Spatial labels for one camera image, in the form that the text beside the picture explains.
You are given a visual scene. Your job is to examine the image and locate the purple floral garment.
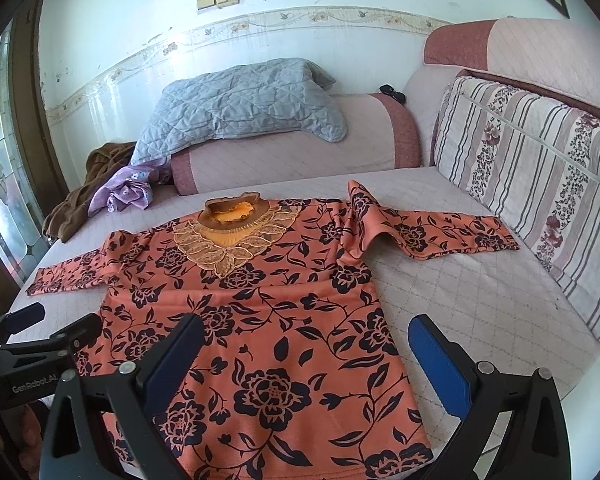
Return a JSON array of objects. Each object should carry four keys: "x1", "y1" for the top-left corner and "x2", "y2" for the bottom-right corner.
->
[{"x1": 87, "y1": 159, "x2": 171, "y2": 217}]

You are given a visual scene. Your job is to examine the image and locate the stained glass wooden door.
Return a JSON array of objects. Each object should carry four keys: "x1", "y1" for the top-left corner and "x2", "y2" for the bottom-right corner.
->
[{"x1": 0, "y1": 0, "x2": 68, "y2": 313}]

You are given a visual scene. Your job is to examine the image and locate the orange floral black-print blouse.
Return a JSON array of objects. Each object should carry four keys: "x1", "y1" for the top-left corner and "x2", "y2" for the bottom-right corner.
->
[{"x1": 29, "y1": 182, "x2": 517, "y2": 479}]

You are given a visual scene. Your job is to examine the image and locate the black sunglasses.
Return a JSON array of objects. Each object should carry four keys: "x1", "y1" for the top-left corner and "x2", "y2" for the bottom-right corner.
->
[{"x1": 379, "y1": 84, "x2": 406, "y2": 106}]

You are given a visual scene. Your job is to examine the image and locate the pink quilted sofa bed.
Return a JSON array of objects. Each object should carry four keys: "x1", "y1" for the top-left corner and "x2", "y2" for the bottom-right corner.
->
[{"x1": 9, "y1": 16, "x2": 600, "y2": 480}]

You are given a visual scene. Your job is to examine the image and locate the grey quilted blanket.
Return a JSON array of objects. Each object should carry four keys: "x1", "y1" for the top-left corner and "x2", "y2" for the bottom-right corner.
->
[{"x1": 131, "y1": 58, "x2": 348, "y2": 166}]

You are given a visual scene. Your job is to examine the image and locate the brown garment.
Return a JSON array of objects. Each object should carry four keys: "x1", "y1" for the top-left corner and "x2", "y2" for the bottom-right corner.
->
[{"x1": 43, "y1": 142, "x2": 135, "y2": 243}]

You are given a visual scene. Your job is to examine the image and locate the striped floral pillow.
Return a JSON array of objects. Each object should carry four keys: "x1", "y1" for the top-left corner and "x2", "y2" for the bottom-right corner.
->
[{"x1": 434, "y1": 76, "x2": 600, "y2": 342}]

